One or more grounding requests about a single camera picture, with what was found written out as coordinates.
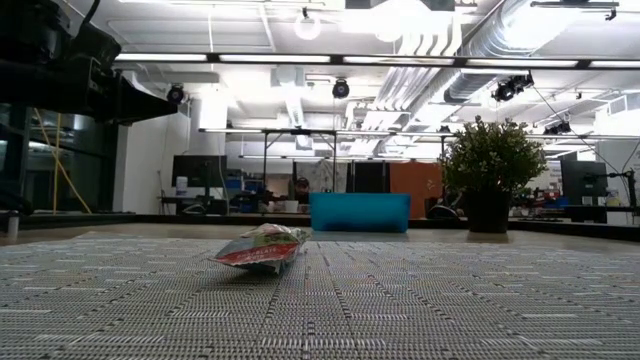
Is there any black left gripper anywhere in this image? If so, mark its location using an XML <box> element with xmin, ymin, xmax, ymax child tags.
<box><xmin>0</xmin><ymin>55</ymin><xmax>180</xmax><ymax>124</ymax></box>

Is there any red-ended Chewy granola bar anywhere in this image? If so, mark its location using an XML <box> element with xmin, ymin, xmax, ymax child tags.
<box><xmin>208</xmin><ymin>222</ymin><xmax>314</xmax><ymax>275</ymax></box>

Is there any black computer monitor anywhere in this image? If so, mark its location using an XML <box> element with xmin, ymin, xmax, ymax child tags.
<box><xmin>560</xmin><ymin>158</ymin><xmax>609</xmax><ymax>207</ymax></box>
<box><xmin>171</xmin><ymin>154</ymin><xmax>229</xmax><ymax>190</ymax></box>

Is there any yellow slanted pole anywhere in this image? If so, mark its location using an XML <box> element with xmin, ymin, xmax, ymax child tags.
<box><xmin>32</xmin><ymin>107</ymin><xmax>93</xmax><ymax>215</ymax></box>

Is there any overhead light bar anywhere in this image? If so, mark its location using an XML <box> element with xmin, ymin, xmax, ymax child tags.
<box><xmin>113</xmin><ymin>51</ymin><xmax>640</xmax><ymax>71</ymax></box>

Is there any person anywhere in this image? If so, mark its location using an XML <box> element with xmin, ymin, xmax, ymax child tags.
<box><xmin>287</xmin><ymin>176</ymin><xmax>312</xmax><ymax>204</ymax></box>

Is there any round pendant lamp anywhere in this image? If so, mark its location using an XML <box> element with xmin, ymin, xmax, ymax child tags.
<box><xmin>293</xmin><ymin>7</ymin><xmax>322</xmax><ymax>42</ymax></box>

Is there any white patterned cloth panel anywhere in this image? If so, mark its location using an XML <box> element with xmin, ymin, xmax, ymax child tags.
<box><xmin>293</xmin><ymin>159</ymin><xmax>350</xmax><ymax>196</ymax></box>

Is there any black cabinet panel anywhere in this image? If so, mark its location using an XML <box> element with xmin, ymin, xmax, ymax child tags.
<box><xmin>349</xmin><ymin>161</ymin><xmax>391</xmax><ymax>194</ymax></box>

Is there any blue plastic bin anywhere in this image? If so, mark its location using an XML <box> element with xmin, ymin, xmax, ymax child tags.
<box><xmin>308</xmin><ymin>192</ymin><xmax>412</xmax><ymax>234</ymax></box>

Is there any grey woven table mat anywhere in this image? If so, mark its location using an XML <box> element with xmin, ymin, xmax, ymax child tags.
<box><xmin>0</xmin><ymin>230</ymin><xmax>640</xmax><ymax>360</ymax></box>

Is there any orange cabinet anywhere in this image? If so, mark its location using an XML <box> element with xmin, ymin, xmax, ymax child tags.
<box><xmin>389</xmin><ymin>161</ymin><xmax>444</xmax><ymax>220</ymax></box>

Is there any black office chair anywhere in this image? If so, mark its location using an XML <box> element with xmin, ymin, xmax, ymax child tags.
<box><xmin>423</xmin><ymin>194</ymin><xmax>460</xmax><ymax>221</ymax></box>

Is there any potted green plant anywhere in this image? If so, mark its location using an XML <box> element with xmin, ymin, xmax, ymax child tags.
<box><xmin>428</xmin><ymin>115</ymin><xmax>549</xmax><ymax>235</ymax></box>

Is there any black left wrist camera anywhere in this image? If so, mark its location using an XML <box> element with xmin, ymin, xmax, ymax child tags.
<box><xmin>72</xmin><ymin>22</ymin><xmax>123</xmax><ymax>69</ymax></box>

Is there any black left camera cable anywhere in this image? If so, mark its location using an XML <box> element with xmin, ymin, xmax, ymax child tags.
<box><xmin>79</xmin><ymin>0</ymin><xmax>104</xmax><ymax>27</ymax></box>

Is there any black lit table frame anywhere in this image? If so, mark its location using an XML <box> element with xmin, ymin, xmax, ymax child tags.
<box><xmin>198</xmin><ymin>127</ymin><xmax>457</xmax><ymax>201</ymax></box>

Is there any white short post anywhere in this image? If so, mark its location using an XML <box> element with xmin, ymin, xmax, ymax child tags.
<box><xmin>5</xmin><ymin>209</ymin><xmax>21</xmax><ymax>239</ymax></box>

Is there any silver ventilation duct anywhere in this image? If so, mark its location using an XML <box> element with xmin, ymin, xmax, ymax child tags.
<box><xmin>442</xmin><ymin>0</ymin><xmax>556</xmax><ymax>105</ymax></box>

